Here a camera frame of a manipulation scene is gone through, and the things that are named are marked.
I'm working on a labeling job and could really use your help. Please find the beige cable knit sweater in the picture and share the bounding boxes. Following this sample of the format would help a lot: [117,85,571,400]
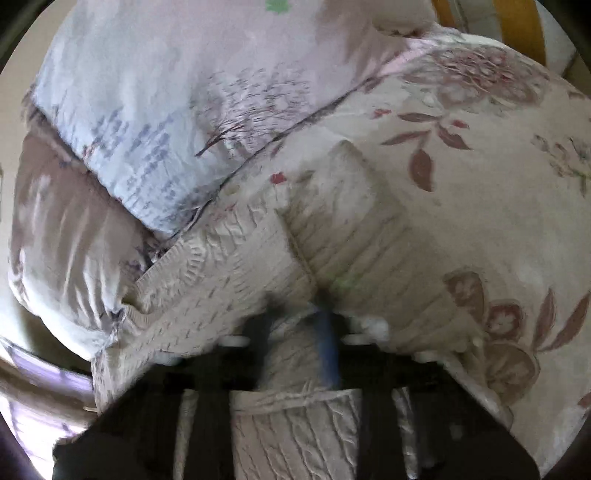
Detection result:
[91,140,514,480]

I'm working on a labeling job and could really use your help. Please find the mauve pink pillow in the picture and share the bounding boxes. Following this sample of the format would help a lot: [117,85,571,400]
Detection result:
[8,96,162,361]

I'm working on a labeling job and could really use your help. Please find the floral bed quilt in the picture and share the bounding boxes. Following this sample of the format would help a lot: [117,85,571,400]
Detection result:
[91,34,591,476]

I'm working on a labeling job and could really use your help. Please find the pink tree print pillow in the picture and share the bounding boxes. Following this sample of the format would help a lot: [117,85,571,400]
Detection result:
[30,1,418,238]

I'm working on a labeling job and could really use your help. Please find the wooden padded headboard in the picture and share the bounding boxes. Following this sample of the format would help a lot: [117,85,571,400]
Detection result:
[433,0,578,75]

